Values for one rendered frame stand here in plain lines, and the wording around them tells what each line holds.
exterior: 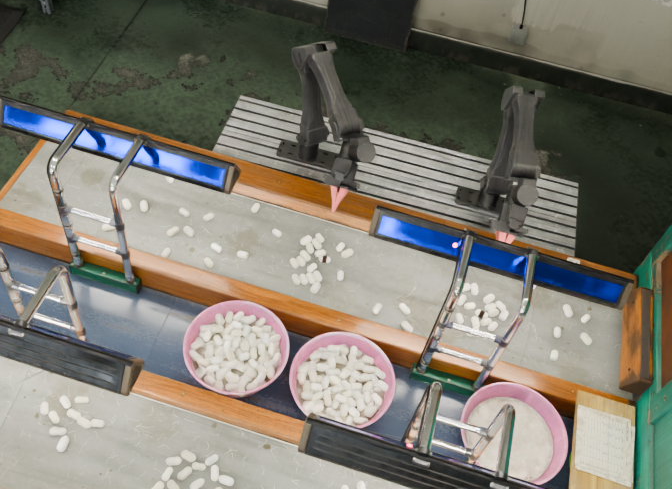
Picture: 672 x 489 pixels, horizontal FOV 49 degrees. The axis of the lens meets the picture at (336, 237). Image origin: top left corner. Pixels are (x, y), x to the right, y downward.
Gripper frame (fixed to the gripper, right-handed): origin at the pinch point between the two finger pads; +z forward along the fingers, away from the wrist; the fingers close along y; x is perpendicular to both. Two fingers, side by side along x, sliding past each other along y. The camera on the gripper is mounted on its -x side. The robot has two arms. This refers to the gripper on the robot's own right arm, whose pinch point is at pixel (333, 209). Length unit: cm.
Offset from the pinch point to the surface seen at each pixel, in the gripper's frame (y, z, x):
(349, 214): 4.2, 0.1, 6.8
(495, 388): 54, 32, -18
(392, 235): 18.3, 1.8, -33.5
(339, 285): 7.9, 19.7, -6.3
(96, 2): -164, -69, 162
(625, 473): 87, 41, -29
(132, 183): -60, 9, 2
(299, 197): -11.5, -0.7, 7.3
